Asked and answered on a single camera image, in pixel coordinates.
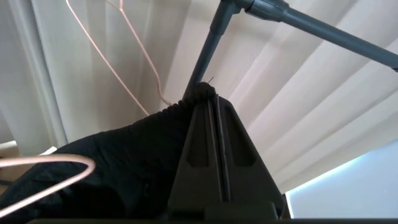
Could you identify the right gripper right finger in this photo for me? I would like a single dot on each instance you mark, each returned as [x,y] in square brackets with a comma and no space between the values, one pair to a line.
[248,186]

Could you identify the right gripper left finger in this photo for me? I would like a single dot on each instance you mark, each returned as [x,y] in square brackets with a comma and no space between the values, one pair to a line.
[192,186]

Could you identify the black shorts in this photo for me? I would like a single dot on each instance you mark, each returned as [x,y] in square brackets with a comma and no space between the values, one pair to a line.
[124,161]

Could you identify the pink clothes hanger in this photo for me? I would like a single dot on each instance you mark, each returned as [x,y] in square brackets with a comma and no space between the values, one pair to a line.
[105,59]
[87,163]

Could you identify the black clothes rack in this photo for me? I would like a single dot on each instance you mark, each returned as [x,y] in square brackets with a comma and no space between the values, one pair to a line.
[326,31]

